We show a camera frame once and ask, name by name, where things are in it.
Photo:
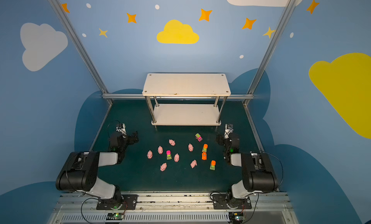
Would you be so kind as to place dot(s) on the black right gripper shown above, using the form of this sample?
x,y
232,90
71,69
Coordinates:
x,y
221,139

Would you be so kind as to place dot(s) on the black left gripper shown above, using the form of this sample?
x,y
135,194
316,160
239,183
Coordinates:
x,y
129,138

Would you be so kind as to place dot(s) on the orange green toy truck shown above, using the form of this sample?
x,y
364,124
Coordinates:
x,y
205,147

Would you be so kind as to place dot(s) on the pink green toy car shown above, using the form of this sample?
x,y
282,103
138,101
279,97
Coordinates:
x,y
198,137

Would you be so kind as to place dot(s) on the orange green toy car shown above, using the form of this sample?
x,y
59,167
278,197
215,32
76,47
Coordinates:
x,y
212,165

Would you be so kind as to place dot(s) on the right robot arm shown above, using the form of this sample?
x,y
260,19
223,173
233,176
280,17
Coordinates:
x,y
258,175

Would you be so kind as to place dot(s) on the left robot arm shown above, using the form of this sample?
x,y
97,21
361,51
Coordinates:
x,y
80,172

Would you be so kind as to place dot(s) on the white two-tier shelf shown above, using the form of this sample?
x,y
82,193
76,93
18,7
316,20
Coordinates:
x,y
182,86

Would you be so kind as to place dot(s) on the pink toy pig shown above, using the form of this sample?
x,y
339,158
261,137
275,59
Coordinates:
x,y
149,154
172,142
176,158
193,163
190,147
163,167
160,150

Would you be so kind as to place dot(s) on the pink green toy truck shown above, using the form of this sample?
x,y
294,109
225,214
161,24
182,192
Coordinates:
x,y
168,155

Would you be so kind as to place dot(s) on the rear aluminium crossbar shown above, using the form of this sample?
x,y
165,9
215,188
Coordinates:
x,y
124,96

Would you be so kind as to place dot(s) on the left controller board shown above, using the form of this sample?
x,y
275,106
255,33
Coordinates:
x,y
115,216

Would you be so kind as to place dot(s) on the controller board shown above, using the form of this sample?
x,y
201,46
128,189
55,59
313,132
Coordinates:
x,y
115,216
236,218

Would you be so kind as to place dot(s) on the right controller board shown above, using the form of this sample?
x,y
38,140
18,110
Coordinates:
x,y
236,218

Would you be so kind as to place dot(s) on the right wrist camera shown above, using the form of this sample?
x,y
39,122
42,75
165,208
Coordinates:
x,y
228,130

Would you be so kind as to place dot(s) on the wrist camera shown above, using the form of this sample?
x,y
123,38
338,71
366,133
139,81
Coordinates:
x,y
228,130
122,129

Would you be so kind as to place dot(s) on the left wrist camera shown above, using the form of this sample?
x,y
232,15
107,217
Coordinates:
x,y
122,129

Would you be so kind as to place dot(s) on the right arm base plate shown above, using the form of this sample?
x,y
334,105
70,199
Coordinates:
x,y
222,201

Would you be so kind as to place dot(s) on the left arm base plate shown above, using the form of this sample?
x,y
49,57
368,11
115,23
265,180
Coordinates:
x,y
125,202

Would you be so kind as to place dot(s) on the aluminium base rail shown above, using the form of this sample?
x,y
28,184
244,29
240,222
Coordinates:
x,y
174,208

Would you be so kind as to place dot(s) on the left aluminium frame post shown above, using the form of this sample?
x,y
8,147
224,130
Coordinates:
x,y
68,26

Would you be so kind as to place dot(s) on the aluminium frame post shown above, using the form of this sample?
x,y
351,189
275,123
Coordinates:
x,y
68,26
284,19

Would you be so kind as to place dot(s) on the right aluminium frame post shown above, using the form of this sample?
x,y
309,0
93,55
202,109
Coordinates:
x,y
284,19

